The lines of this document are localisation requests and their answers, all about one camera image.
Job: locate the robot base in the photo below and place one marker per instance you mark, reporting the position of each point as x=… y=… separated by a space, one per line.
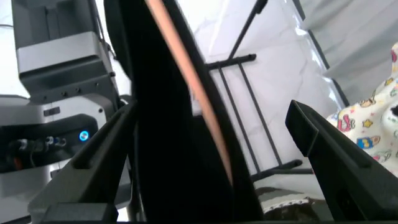
x=62 y=62

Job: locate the black garment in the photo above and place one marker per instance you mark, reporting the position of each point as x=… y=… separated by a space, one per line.
x=168 y=140

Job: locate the white curtain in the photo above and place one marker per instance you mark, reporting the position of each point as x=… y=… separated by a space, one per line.
x=357 y=37

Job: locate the black clothes rack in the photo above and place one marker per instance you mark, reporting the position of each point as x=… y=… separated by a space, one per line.
x=236 y=60

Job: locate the pink clothes hanger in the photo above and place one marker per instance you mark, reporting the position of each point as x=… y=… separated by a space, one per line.
x=189 y=71

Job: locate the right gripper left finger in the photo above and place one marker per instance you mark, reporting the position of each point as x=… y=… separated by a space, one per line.
x=93 y=186

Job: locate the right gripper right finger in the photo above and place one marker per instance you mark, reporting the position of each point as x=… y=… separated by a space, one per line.
x=339 y=183

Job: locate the white laundry basket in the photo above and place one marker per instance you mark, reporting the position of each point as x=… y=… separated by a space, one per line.
x=286 y=203

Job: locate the cream printed garment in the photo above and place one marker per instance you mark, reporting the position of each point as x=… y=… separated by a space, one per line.
x=373 y=124

